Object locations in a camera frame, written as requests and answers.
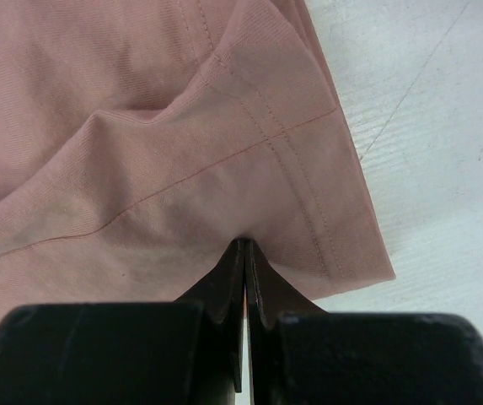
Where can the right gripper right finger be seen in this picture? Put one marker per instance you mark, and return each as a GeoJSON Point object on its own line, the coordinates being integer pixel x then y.
{"type": "Point", "coordinates": [302, 354]}

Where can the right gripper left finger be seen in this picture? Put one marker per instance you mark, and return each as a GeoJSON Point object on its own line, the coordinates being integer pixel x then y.
{"type": "Point", "coordinates": [188, 351]}

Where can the dusty pink printed t-shirt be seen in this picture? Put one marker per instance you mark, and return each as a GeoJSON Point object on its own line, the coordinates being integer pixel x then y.
{"type": "Point", "coordinates": [138, 138]}

